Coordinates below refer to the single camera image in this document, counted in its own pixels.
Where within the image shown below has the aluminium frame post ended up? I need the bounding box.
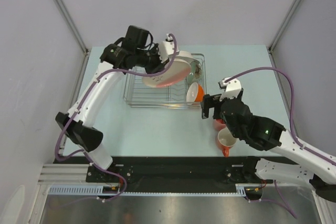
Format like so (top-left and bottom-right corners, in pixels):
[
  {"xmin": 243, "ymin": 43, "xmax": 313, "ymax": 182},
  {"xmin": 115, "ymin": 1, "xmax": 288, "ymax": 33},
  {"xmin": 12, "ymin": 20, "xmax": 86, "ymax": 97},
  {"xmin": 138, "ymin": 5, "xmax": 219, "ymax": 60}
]
[
  {"xmin": 268, "ymin": 0, "xmax": 303, "ymax": 53},
  {"xmin": 53, "ymin": 0, "xmax": 88, "ymax": 55}
]

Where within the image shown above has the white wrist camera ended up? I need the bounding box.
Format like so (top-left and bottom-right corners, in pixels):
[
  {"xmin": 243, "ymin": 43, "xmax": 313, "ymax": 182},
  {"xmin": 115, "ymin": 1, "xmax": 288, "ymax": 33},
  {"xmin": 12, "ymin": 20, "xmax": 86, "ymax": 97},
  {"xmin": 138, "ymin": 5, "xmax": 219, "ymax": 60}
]
[
  {"xmin": 158, "ymin": 34, "xmax": 180, "ymax": 62},
  {"xmin": 218, "ymin": 78, "xmax": 242, "ymax": 102}
]

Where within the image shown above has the white slotted cable duct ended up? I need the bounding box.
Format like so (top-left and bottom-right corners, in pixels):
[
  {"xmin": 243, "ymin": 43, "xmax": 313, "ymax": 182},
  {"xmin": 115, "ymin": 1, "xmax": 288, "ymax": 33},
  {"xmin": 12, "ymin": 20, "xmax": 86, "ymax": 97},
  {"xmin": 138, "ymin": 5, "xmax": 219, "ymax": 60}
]
[{"xmin": 48, "ymin": 185, "xmax": 246, "ymax": 197}]

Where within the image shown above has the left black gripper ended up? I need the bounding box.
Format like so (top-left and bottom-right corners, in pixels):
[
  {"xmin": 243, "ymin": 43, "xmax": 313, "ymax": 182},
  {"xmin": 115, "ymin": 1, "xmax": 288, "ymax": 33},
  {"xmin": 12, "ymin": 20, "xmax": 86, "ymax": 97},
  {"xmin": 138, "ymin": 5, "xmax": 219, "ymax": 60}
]
[{"xmin": 135, "ymin": 43, "xmax": 170, "ymax": 77}]

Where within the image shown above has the pink beige leaf plate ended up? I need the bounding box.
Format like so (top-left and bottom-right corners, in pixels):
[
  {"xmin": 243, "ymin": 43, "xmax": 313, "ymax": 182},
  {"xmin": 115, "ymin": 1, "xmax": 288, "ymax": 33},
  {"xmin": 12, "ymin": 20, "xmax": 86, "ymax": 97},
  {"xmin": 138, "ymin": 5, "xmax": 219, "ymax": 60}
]
[{"xmin": 142, "ymin": 59, "xmax": 191, "ymax": 88}]

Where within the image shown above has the white bowl orange outside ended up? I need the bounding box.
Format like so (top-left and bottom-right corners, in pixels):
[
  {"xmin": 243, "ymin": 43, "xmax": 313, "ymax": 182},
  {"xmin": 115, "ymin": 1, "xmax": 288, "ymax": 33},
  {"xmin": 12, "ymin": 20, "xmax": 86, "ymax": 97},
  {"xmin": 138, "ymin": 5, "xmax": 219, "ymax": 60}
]
[{"xmin": 186, "ymin": 82, "xmax": 204, "ymax": 104}]

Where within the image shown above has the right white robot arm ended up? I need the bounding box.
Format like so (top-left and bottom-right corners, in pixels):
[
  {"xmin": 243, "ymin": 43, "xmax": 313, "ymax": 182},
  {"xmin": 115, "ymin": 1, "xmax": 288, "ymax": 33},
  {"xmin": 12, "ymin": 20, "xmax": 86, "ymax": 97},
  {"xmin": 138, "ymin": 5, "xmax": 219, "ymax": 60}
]
[{"xmin": 201, "ymin": 94, "xmax": 335, "ymax": 202}]

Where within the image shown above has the green ceramic bowl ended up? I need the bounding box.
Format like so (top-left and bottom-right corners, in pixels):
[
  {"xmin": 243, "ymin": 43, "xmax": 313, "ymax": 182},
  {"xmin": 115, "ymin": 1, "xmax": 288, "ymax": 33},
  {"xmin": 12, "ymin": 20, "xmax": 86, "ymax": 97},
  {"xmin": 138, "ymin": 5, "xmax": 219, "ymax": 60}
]
[{"xmin": 186, "ymin": 61, "xmax": 203, "ymax": 84}]

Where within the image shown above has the orange mug white inside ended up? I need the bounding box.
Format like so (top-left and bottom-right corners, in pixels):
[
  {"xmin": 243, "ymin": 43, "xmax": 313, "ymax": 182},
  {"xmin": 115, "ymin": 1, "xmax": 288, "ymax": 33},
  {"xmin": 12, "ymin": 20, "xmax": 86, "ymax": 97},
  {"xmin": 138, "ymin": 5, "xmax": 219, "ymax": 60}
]
[{"xmin": 216, "ymin": 127, "xmax": 237, "ymax": 157}]

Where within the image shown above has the right aluminium frame post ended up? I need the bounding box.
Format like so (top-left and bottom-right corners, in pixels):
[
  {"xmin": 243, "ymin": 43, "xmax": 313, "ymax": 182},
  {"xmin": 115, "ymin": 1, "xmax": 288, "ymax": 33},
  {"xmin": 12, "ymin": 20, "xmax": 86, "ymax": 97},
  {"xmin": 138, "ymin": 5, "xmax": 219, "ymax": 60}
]
[{"xmin": 268, "ymin": 0, "xmax": 303, "ymax": 53}]

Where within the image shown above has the coral pink cup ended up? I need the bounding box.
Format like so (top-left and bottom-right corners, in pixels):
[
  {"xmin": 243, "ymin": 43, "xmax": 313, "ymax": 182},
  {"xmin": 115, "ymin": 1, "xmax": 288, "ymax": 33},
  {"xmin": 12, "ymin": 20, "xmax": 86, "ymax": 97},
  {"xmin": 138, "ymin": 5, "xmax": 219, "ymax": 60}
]
[{"xmin": 213, "ymin": 119, "xmax": 227, "ymax": 132}]

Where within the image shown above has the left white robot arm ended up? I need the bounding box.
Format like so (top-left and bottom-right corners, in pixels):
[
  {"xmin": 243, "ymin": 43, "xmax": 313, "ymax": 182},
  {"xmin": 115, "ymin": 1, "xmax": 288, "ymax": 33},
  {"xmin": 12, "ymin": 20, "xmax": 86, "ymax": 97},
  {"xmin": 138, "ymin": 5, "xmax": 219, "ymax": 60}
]
[{"xmin": 55, "ymin": 25, "xmax": 178, "ymax": 182}]

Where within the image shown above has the white scalloped plate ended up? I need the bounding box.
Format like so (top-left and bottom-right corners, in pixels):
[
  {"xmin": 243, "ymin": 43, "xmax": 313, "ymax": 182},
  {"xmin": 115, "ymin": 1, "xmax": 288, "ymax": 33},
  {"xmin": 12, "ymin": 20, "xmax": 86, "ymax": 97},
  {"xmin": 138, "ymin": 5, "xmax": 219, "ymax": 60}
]
[{"xmin": 176, "ymin": 50, "xmax": 200, "ymax": 64}]

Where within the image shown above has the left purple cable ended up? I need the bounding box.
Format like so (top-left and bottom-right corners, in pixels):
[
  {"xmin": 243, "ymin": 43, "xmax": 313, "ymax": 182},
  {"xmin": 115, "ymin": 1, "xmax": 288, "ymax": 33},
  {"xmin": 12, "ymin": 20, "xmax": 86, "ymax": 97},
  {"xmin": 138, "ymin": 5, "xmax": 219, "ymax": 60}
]
[{"xmin": 54, "ymin": 33, "xmax": 177, "ymax": 204}]

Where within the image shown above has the left aluminium frame post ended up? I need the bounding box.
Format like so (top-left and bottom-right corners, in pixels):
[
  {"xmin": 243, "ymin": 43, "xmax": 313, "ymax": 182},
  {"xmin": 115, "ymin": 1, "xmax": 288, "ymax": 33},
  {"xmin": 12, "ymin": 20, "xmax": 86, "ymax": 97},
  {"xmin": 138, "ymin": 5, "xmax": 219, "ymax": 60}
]
[{"xmin": 53, "ymin": 0, "xmax": 88, "ymax": 55}]

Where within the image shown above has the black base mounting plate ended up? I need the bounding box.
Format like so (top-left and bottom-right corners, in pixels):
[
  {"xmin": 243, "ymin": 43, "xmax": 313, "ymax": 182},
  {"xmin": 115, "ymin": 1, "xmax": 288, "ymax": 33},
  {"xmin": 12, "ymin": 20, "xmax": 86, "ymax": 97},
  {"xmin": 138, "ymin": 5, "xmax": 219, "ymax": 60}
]
[{"xmin": 53, "ymin": 154, "xmax": 289, "ymax": 193}]

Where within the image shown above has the metal wire dish rack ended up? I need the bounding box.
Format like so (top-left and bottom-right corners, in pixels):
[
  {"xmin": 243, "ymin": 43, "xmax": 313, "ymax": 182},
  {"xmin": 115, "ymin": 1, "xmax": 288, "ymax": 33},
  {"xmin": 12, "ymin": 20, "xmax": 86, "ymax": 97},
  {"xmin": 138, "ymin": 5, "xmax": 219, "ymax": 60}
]
[{"xmin": 122, "ymin": 52, "xmax": 208, "ymax": 109}]

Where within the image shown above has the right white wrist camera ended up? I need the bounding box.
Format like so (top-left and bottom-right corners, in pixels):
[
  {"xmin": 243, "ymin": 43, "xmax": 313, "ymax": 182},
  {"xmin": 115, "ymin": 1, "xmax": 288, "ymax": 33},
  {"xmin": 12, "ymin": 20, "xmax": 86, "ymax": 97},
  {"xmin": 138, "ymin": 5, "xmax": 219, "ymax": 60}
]
[{"xmin": 218, "ymin": 78, "xmax": 242, "ymax": 102}]

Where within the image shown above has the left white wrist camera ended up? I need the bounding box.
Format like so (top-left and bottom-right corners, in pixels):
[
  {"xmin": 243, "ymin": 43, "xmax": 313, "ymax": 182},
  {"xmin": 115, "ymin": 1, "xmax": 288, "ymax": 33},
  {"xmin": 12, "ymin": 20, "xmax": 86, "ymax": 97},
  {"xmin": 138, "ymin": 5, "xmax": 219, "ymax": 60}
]
[{"xmin": 158, "ymin": 34, "xmax": 180, "ymax": 62}]

